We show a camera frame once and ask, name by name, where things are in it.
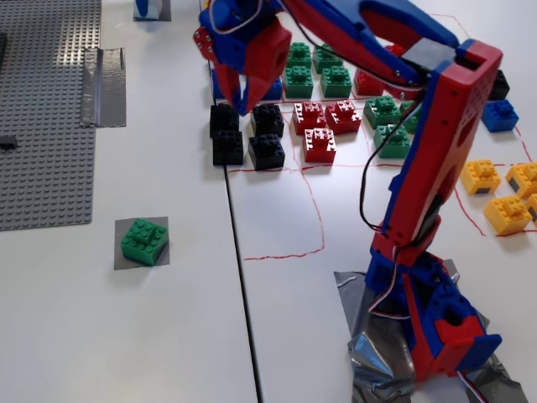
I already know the grey duct tape strip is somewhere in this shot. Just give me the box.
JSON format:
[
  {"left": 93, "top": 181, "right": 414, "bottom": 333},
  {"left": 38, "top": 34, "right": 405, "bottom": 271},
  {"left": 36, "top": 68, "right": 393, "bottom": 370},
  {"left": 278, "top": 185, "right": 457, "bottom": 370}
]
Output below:
[{"left": 80, "top": 47, "right": 128, "bottom": 128}]

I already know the grey lego baseplate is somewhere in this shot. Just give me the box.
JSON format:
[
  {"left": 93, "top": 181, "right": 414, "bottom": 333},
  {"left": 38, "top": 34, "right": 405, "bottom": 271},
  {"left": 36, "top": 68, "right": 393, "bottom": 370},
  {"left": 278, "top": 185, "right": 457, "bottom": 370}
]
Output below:
[{"left": 0, "top": 0, "right": 103, "bottom": 232}]

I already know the crumpled silver duct tape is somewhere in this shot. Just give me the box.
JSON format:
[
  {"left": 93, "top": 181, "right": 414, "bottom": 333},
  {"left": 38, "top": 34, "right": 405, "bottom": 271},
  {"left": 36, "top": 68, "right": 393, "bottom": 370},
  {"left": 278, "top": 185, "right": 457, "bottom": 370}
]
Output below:
[{"left": 334, "top": 270, "right": 529, "bottom": 403}]

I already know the red blue gripper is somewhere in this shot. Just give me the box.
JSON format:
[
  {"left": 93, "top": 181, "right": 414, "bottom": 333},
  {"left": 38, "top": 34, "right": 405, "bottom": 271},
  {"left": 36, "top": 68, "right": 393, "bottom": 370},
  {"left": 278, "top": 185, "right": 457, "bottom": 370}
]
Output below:
[{"left": 192, "top": 0, "right": 294, "bottom": 118}]

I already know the black lego block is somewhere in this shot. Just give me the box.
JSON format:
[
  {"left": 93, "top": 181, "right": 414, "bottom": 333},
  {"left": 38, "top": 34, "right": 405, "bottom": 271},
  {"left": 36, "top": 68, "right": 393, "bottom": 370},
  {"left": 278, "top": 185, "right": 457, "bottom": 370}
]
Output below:
[
  {"left": 209, "top": 103, "right": 241, "bottom": 139},
  {"left": 211, "top": 129, "right": 245, "bottom": 167},
  {"left": 488, "top": 69, "right": 512, "bottom": 101},
  {"left": 250, "top": 103, "right": 285, "bottom": 138},
  {"left": 247, "top": 133, "right": 287, "bottom": 172}
]

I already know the blue plastic object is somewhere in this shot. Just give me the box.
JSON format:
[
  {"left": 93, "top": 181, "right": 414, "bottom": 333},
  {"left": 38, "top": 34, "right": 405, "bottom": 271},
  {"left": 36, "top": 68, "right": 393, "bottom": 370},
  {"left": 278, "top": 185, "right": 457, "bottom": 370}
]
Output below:
[{"left": 133, "top": 0, "right": 163, "bottom": 20}]

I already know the blue lego block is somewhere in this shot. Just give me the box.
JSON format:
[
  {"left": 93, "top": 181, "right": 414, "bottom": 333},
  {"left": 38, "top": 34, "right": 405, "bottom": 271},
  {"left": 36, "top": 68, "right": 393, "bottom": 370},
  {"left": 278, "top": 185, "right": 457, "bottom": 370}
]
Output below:
[
  {"left": 259, "top": 77, "right": 284, "bottom": 102},
  {"left": 211, "top": 69, "right": 230, "bottom": 102},
  {"left": 482, "top": 99, "right": 520, "bottom": 133}
]

